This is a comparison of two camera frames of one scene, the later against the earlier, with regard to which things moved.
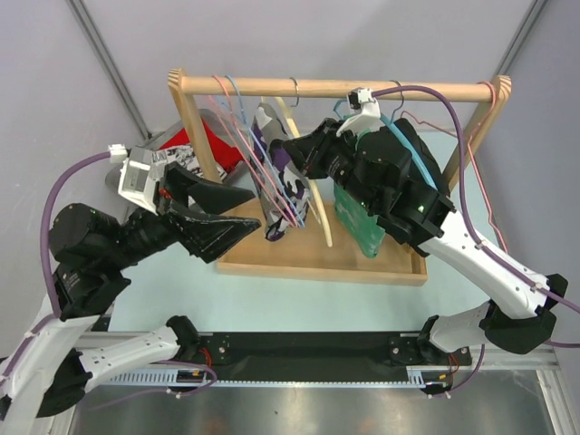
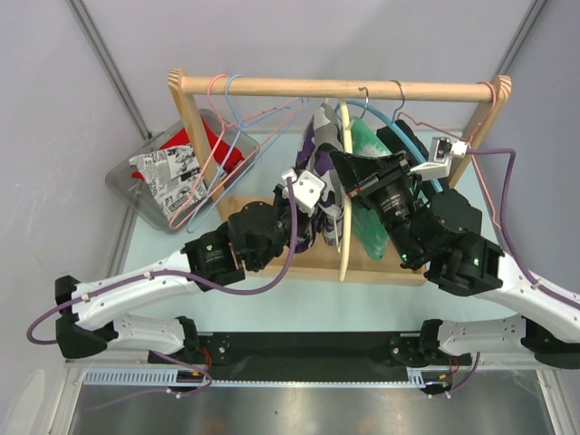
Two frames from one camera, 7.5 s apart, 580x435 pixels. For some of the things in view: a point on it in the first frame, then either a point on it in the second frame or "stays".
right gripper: [321, 141] to [357, 173]
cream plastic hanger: [293, 133] to [348, 206]
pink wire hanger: [227, 104] to [299, 103]
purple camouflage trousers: [285, 198] to [326, 225]
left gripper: [210, 237] to [279, 196]
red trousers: [226, 155] stays
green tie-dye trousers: [362, 227] stays
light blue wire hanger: [268, 159] to [192, 224]
